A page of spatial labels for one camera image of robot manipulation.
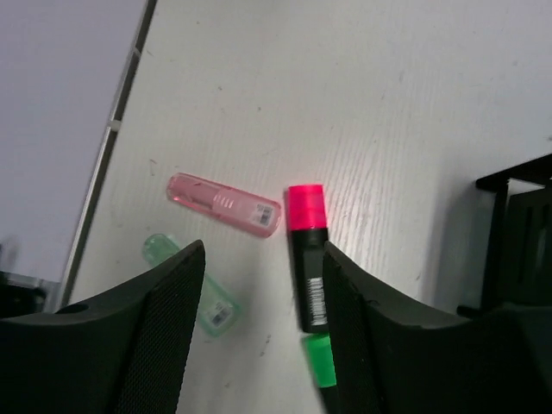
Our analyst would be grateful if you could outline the pink cap black highlighter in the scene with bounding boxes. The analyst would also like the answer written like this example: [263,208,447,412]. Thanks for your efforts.
[286,184,329,334]

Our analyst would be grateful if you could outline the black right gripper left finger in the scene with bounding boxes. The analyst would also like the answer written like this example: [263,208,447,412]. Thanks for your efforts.
[1,241,205,413]

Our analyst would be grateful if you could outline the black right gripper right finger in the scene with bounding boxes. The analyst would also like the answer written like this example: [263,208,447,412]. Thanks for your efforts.
[323,243,551,413]

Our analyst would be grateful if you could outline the green cap black highlighter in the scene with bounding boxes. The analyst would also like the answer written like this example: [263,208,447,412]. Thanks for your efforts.
[302,334,336,388]

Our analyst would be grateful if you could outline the black organizer container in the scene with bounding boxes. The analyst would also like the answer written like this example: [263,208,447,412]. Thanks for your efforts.
[456,154,551,318]

